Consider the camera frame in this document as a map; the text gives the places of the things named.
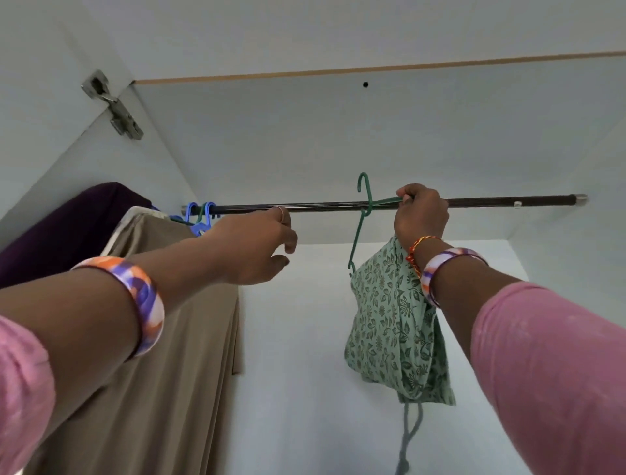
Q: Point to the person's right hand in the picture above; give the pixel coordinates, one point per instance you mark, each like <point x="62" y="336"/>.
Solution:
<point x="421" y="215"/>

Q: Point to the person's left hand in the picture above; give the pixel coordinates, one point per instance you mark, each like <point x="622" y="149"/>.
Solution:
<point x="249" y="245"/>

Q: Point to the blue plastic hanger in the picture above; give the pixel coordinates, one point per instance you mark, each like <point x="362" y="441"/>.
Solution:
<point x="205" y="217"/>
<point x="189" y="210"/>

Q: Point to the green plastic hanger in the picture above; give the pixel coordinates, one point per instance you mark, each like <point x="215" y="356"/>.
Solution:
<point x="364" y="196"/>

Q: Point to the mint patterned clothes item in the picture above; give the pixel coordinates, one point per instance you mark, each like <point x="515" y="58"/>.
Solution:
<point x="391" y="323"/>

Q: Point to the yellow floral dress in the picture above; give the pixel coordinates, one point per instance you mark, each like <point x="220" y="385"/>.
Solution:
<point x="127" y="227"/>

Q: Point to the beige garment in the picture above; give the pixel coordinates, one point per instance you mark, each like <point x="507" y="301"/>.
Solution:
<point x="166" y="391"/>

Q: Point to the purple tree-print t-shirt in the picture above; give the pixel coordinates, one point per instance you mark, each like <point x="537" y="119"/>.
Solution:
<point x="68" y="230"/>

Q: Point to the person's right forearm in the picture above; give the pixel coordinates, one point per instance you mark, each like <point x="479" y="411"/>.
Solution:
<point x="460" y="294"/>

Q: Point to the person's left forearm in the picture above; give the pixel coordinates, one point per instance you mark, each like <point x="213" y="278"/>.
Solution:
<point x="78" y="323"/>

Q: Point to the dark metal wardrobe rod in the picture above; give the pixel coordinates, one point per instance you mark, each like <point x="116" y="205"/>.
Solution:
<point x="489" y="202"/>

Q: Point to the striped white purple bangle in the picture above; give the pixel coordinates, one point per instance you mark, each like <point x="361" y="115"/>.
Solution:
<point x="435" y="269"/>

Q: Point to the striped orange purple bangle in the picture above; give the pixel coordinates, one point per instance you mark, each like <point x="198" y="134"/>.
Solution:
<point x="147" y="294"/>

